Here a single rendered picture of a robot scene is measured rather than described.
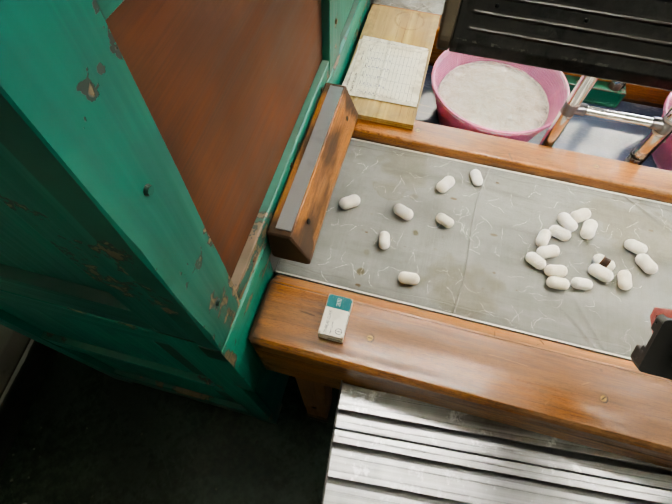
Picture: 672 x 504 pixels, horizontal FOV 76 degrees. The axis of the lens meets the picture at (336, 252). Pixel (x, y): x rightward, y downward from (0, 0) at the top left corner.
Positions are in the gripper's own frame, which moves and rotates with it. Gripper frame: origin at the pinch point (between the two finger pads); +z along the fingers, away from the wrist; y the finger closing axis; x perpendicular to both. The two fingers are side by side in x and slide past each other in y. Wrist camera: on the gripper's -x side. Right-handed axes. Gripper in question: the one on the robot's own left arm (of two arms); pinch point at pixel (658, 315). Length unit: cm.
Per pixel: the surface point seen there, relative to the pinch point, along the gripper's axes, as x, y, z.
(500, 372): 12.9, 15.0, -0.9
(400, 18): -33, 42, 51
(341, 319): 10.7, 37.4, -1.5
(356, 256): 6.2, 38.0, 10.8
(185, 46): -20, 51, -21
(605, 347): 9.4, -0.2, 7.1
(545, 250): -0.4, 9.6, 15.4
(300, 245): 2.3, 45.1, 0.5
